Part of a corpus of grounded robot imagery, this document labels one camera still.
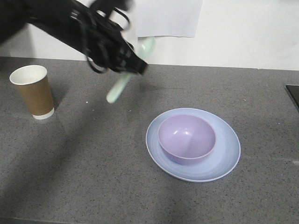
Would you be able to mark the purple plastic bowl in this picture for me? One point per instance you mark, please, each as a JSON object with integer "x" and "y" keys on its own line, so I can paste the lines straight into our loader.
{"x": 186, "y": 139}

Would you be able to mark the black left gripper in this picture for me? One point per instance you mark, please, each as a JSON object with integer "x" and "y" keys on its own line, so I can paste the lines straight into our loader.
{"x": 101, "y": 40}

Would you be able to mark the mint green plastic spoon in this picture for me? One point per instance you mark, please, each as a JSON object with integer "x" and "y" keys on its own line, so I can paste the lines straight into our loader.
{"x": 146, "y": 47}

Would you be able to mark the white paper sheet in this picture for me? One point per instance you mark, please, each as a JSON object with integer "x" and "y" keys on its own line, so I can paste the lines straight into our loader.
{"x": 176, "y": 18}

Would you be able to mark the light blue plate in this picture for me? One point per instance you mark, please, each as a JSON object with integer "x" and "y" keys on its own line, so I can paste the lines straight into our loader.
{"x": 221, "y": 161}

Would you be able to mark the black induction cooktop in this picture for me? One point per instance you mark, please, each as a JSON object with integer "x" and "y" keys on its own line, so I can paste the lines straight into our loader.
{"x": 293, "y": 91}

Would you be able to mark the brown paper cup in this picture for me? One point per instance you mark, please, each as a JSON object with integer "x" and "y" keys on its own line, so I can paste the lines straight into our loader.
{"x": 32, "y": 83}

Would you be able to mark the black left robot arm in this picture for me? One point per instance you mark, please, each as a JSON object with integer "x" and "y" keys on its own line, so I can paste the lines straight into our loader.
{"x": 51, "y": 16}

